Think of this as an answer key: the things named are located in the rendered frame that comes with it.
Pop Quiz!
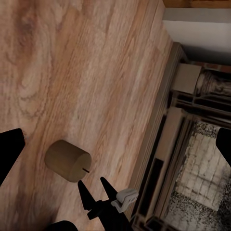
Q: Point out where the pillar candle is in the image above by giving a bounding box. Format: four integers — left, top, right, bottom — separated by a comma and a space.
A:
44, 140, 92, 182

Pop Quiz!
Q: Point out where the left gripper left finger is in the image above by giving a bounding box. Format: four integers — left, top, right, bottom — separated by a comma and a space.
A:
0, 128, 25, 186

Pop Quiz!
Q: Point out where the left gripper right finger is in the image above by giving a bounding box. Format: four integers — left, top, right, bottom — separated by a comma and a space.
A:
216, 128, 231, 167

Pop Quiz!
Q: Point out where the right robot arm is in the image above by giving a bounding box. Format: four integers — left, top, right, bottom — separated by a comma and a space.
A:
77, 177, 139, 231

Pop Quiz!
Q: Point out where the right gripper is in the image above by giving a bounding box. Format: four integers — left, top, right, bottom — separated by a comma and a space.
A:
77, 177, 130, 231

